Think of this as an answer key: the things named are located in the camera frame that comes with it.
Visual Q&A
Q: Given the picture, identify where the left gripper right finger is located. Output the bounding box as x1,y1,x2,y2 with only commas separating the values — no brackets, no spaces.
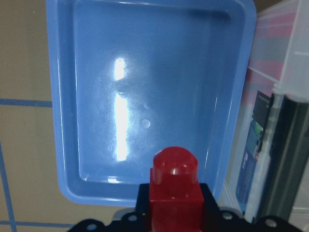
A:
201,184,244,232

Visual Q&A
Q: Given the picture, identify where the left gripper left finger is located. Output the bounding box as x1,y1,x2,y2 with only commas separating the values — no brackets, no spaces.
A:
116,184,151,232

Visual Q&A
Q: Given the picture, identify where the red block with stud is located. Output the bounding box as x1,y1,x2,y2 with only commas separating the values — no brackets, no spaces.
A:
149,146,204,232

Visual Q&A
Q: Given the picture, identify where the blue plastic tray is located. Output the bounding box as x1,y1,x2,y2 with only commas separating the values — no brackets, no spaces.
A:
46,0,256,207

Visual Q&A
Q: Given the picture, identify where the clear plastic storage box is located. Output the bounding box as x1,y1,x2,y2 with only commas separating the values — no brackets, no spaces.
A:
222,0,309,223

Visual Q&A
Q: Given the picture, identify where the black box latch handle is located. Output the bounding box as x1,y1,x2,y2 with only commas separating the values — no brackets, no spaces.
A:
253,95,309,223

